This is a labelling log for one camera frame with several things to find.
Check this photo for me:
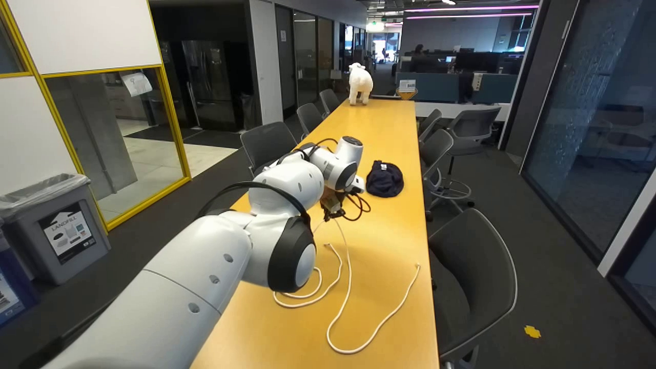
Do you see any yellow window frame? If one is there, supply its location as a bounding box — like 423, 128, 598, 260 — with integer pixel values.
0, 0, 193, 232

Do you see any grey recycling bin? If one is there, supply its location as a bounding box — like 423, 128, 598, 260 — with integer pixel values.
0, 171, 111, 285

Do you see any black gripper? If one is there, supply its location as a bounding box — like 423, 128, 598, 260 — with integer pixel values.
322, 202, 349, 222

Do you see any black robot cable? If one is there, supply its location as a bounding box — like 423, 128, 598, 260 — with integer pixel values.
197, 135, 376, 228

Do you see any white stuffed animal toy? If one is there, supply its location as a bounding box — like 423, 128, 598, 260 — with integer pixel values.
347, 60, 376, 106

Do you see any black cap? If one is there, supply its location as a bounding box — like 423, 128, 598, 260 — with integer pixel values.
365, 159, 406, 199

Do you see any dark office desk row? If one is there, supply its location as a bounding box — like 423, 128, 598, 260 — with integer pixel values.
398, 46, 525, 106

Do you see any white paper sign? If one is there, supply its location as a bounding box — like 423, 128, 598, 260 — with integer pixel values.
120, 70, 153, 97

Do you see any blue waste bin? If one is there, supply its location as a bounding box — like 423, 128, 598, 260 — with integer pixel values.
0, 228, 40, 328

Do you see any dark grey office chair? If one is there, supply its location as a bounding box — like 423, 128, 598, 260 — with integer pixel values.
423, 128, 474, 206
318, 87, 345, 114
419, 108, 443, 138
429, 206, 521, 364
295, 99, 327, 135
450, 105, 503, 150
237, 120, 299, 175

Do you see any white rope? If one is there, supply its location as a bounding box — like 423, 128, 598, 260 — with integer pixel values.
271, 241, 347, 312
324, 215, 425, 357

